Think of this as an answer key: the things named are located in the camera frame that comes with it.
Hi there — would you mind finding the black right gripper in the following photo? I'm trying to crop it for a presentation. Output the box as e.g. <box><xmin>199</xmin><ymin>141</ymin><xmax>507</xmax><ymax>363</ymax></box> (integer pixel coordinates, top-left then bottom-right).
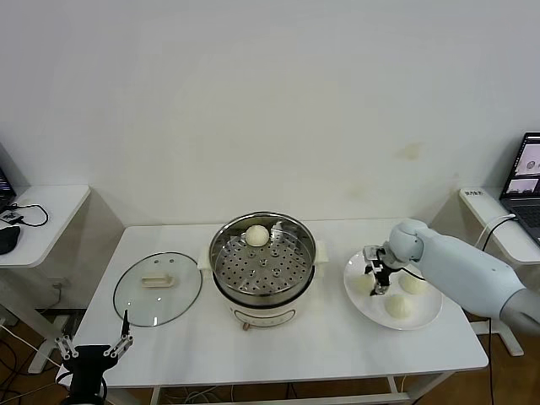
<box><xmin>364</xmin><ymin>251</ymin><xmax>392</xmax><ymax>296</ymax></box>

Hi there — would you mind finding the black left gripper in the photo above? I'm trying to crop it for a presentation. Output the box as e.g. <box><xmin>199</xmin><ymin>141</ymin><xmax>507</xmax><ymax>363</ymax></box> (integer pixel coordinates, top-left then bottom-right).
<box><xmin>53</xmin><ymin>310</ymin><xmax>135</xmax><ymax>405</ymax></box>

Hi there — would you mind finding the glass lid with cream handle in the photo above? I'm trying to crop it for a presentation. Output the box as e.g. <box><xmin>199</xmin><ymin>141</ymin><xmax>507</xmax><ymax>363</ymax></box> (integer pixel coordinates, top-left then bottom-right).
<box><xmin>112</xmin><ymin>251</ymin><xmax>203</xmax><ymax>328</ymax></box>

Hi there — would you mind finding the perforated steel steamer basket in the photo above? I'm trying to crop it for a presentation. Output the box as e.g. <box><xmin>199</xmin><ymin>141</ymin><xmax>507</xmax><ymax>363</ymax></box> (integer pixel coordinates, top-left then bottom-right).
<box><xmin>209</xmin><ymin>211</ymin><xmax>317</xmax><ymax>305</ymax></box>

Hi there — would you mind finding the white round plate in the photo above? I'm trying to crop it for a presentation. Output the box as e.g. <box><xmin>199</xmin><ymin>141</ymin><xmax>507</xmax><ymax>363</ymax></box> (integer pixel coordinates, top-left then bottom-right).
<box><xmin>343</xmin><ymin>246</ymin><xmax>444</xmax><ymax>332</ymax></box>

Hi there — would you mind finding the cream electric cooker base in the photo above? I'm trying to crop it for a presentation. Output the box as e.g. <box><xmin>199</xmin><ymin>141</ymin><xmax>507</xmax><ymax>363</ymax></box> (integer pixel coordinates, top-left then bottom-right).
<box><xmin>197</xmin><ymin>238</ymin><xmax>331</xmax><ymax>332</ymax></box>

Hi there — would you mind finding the white side desk with mouse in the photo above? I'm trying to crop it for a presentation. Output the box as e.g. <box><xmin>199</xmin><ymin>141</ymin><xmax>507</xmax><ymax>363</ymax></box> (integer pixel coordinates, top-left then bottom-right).
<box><xmin>0</xmin><ymin>184</ymin><xmax>93</xmax><ymax>375</ymax></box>

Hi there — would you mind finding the black computer mouse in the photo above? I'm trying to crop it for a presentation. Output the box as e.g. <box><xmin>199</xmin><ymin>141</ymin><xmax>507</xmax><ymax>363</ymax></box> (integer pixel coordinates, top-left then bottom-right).
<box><xmin>0</xmin><ymin>225</ymin><xmax>22</xmax><ymax>256</ymax></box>

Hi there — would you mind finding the white side desk with label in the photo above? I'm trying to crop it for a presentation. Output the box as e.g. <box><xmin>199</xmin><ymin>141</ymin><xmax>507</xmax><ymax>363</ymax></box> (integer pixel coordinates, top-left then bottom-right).
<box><xmin>458</xmin><ymin>187</ymin><xmax>540</xmax><ymax>358</ymax></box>

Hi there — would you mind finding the black laptop beside mouse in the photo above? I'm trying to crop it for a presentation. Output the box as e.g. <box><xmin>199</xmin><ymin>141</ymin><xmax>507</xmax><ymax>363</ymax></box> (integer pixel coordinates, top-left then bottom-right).
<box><xmin>0</xmin><ymin>141</ymin><xmax>19</xmax><ymax>214</ymax></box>

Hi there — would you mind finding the white floor cable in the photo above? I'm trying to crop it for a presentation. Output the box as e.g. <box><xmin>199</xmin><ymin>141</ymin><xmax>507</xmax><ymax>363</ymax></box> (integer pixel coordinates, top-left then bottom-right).
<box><xmin>0</xmin><ymin>322</ymin><xmax>62</xmax><ymax>368</ymax></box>

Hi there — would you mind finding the white laptop cable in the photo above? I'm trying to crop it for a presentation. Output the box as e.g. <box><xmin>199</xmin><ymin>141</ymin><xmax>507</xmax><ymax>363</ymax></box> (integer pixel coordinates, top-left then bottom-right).
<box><xmin>474</xmin><ymin>213</ymin><xmax>516</xmax><ymax>252</ymax></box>

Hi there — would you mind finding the white cable bundle under table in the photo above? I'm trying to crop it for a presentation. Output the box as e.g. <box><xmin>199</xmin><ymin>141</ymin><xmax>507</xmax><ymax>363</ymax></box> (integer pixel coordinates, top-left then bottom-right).
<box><xmin>168</xmin><ymin>386</ymin><xmax>223</xmax><ymax>405</ymax></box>

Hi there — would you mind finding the black looped desk cable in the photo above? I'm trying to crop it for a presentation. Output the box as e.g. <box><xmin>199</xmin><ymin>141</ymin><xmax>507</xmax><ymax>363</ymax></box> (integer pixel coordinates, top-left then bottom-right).
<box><xmin>8</xmin><ymin>203</ymin><xmax>50</xmax><ymax>229</ymax></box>

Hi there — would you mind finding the white table leg frame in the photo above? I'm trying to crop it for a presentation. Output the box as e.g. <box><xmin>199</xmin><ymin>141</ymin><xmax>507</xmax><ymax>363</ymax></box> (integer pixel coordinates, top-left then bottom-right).
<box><xmin>99</xmin><ymin>373</ymin><xmax>455</xmax><ymax>405</ymax></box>

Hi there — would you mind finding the grey laptop showing camera views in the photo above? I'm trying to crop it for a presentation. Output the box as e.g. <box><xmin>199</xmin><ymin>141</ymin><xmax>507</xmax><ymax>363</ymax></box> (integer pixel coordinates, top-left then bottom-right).
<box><xmin>499</xmin><ymin>132</ymin><xmax>540</xmax><ymax>246</ymax></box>

